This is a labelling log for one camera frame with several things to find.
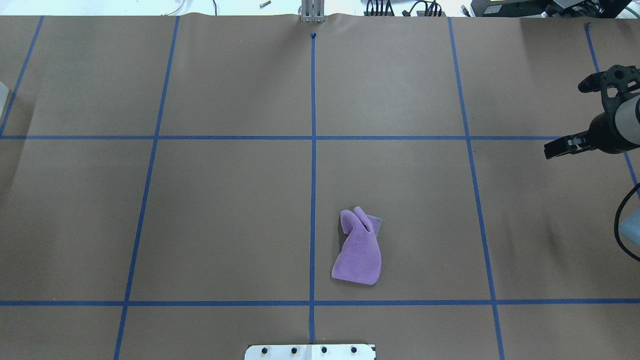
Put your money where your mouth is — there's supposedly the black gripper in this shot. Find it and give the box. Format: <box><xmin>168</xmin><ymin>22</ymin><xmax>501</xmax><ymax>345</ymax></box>
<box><xmin>544</xmin><ymin>111</ymin><xmax>639</xmax><ymax>160</ymax></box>

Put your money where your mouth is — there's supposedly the purple cloth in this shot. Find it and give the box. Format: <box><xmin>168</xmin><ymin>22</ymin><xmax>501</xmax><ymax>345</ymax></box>
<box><xmin>331</xmin><ymin>206</ymin><xmax>382</xmax><ymax>286</ymax></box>

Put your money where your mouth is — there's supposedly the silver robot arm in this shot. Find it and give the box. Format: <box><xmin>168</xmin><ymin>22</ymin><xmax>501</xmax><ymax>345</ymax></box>
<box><xmin>543</xmin><ymin>96</ymin><xmax>640</xmax><ymax>160</ymax></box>

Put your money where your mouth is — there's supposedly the clear plastic storage box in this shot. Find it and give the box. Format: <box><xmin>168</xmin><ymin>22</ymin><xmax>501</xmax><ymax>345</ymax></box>
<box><xmin>0</xmin><ymin>82</ymin><xmax>10</xmax><ymax>117</ymax></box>

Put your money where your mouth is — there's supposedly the aluminium frame post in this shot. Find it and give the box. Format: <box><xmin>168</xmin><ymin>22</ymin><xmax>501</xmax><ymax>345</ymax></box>
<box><xmin>298</xmin><ymin>0</ymin><xmax>326</xmax><ymax>24</ymax></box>

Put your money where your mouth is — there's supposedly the white pedestal base plate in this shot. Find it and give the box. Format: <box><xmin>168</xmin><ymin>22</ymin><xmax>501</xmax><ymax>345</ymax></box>
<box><xmin>244</xmin><ymin>343</ymin><xmax>377</xmax><ymax>360</ymax></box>

